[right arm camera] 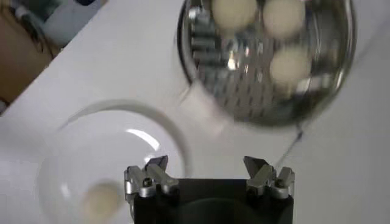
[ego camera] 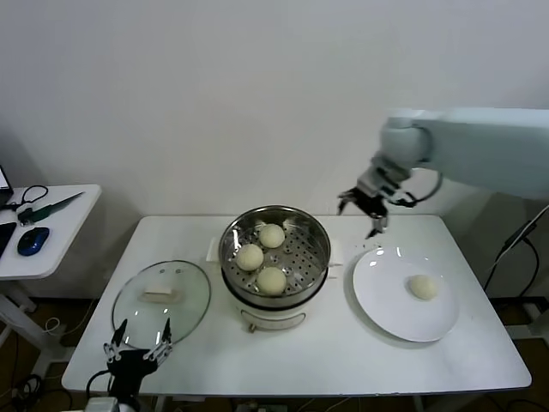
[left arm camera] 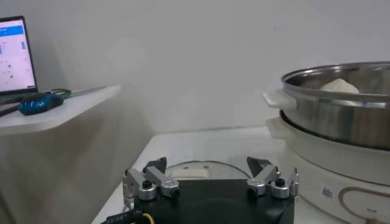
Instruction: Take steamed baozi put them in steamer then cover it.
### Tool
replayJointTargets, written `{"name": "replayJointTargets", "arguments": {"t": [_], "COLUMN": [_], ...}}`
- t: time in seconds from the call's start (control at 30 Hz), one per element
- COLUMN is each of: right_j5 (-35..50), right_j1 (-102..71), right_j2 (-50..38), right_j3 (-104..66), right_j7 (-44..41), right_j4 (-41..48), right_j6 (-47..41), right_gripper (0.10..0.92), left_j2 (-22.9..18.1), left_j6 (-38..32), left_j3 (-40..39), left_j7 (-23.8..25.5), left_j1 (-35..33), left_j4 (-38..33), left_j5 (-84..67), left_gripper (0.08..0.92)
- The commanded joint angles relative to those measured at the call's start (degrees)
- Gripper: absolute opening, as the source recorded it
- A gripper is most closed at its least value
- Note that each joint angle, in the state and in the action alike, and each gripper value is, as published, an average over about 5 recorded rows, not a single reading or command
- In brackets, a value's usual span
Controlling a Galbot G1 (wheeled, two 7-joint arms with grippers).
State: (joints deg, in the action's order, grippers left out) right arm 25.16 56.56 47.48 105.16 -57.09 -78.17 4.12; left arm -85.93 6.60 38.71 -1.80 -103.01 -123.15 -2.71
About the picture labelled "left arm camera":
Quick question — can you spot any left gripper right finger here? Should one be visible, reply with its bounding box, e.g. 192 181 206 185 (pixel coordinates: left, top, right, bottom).
246 156 301 203

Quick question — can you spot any white steamed baozi bun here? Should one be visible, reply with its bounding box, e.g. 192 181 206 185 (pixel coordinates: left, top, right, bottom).
319 78 360 94

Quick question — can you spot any white side table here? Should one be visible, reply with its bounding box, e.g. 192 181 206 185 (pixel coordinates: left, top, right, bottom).
0 85 122 136

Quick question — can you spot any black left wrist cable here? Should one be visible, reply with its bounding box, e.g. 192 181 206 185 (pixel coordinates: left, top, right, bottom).
100 209 155 224

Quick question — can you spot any cream electric cooker base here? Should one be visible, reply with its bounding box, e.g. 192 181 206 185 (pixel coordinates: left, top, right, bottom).
264 111 390 224

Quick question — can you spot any stainless steel steamer basket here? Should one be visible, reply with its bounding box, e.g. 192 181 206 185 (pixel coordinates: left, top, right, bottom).
263 61 390 152

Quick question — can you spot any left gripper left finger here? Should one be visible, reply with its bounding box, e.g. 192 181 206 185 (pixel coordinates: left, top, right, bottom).
121 157 180 201

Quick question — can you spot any blue black computer mouse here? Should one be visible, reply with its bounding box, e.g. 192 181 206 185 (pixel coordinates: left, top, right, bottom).
19 93 65 116

